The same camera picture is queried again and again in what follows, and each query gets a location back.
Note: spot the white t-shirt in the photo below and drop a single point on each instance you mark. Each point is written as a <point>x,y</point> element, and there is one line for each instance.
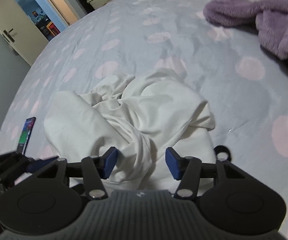
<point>140,116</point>

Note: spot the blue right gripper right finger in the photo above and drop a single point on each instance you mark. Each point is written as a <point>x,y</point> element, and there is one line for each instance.
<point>175,163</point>

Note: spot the black smartphone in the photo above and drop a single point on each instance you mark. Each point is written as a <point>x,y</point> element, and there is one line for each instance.
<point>25,135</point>

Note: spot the purple fluffy blanket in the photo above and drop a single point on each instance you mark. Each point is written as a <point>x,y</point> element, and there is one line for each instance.
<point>269,16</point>

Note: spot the white door with handle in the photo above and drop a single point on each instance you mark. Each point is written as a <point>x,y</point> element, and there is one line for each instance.
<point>20,32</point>

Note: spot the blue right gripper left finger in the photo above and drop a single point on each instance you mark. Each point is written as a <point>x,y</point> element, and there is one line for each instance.
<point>107,162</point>

